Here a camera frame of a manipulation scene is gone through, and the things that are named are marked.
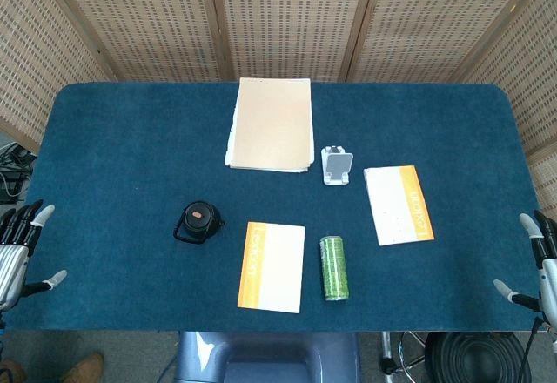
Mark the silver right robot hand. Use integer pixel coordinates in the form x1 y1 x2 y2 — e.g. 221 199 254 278
493 209 557 314

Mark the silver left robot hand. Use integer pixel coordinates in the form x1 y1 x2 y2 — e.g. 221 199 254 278
0 199 69 312

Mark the black round object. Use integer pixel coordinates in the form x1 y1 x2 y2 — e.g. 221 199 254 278
172 200 226 245

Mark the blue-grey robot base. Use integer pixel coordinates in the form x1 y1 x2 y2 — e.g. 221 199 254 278
172 331 362 383

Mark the brown leather shoe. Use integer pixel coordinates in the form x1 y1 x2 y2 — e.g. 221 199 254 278
59 351 106 383
0 359 28 383

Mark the white orange Lexicon notebook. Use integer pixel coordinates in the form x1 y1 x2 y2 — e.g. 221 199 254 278
236 221 306 315
363 165 435 247

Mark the chrome stool leg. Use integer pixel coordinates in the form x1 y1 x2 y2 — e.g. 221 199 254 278
379 331 430 376

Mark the blue felt table mat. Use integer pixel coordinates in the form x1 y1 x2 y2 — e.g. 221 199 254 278
0 81 552 333

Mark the green drink can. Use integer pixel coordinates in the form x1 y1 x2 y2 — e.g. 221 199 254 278
319 235 350 303

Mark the white phone stand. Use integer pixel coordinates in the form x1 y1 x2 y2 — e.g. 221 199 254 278
320 144 354 187

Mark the beige paper pad stack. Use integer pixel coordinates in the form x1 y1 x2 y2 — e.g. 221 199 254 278
224 77 316 174

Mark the woven bamboo folding screen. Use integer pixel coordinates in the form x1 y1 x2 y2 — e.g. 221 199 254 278
0 0 557 218

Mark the black cable at right hand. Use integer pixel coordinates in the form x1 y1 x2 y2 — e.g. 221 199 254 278
516 315 546 383

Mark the black cables and power strip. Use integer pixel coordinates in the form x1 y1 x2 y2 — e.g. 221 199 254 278
0 141 37 205

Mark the black coiled cable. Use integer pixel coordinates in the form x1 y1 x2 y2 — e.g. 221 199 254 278
424 332 533 383

